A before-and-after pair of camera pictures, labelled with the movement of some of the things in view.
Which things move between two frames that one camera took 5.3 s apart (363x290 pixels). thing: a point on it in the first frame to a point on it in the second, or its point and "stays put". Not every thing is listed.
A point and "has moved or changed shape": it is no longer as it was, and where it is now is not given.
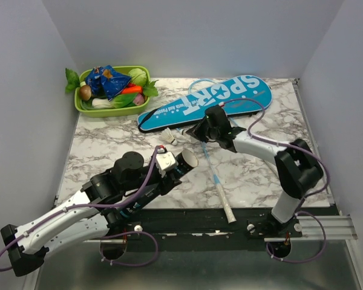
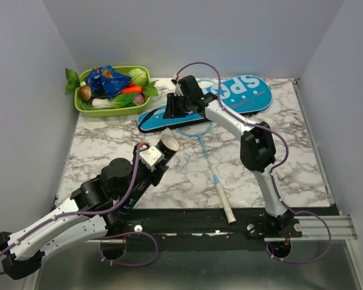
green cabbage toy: [138, 77] stays put
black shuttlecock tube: [188, 159] has moved or changed shape
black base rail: [206, 229] stays put
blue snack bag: [104, 81] stays put
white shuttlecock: [167, 136] stays put
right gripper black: [196, 131] to [170, 111]
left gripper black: [162, 187] to [153, 179]
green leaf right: [150, 90] stays put
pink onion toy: [139, 99] stays put
